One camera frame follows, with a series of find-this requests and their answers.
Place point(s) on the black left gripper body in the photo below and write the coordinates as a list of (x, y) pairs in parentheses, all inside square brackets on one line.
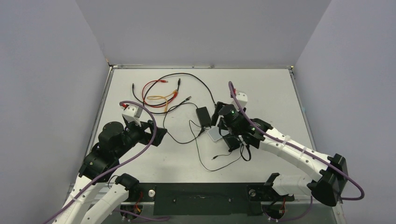
[(136, 134)]

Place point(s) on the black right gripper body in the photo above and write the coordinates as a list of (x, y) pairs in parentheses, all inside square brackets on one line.
[(221, 115)]

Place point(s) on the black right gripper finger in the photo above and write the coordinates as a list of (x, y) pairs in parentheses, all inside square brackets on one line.
[(218, 106), (232, 142)]

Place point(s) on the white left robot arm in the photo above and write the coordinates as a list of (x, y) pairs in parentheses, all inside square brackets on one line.
[(98, 166)]

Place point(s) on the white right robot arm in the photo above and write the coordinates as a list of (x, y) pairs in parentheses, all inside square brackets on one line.
[(324, 176)]

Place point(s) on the black power brick adapter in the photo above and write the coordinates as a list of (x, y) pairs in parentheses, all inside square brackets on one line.
[(203, 117)]

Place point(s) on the white square network box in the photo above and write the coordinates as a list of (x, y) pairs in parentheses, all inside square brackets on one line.
[(215, 133)]

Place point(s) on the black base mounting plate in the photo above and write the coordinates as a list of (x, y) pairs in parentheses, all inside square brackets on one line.
[(205, 198)]

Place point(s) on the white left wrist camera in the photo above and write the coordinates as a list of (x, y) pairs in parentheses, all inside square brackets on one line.
[(132, 113)]

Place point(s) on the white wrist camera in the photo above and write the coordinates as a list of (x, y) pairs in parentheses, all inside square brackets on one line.
[(242, 98), (132, 113)]

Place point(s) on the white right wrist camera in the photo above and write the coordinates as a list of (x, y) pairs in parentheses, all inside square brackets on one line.
[(242, 98)]

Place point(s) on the aluminium frame rail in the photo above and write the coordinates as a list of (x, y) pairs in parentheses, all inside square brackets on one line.
[(101, 106)]

